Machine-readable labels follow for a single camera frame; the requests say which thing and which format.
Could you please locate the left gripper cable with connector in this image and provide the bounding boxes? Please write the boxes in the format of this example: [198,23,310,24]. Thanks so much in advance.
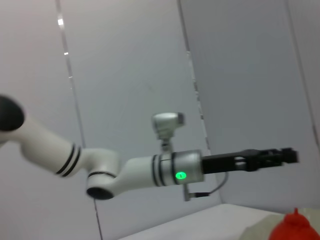
[183,170,230,202]

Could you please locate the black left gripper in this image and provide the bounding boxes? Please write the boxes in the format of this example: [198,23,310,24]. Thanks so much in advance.
[201,147,300,175]

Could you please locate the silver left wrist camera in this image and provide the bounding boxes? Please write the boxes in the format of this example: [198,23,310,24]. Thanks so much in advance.
[150,112,186,151]

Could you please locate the pale green glass fruit plate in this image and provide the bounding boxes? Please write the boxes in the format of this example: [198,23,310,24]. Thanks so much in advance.
[239,206,320,240]

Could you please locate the red-orange toy orange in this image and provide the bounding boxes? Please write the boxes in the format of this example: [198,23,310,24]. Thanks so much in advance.
[268,207,320,240]

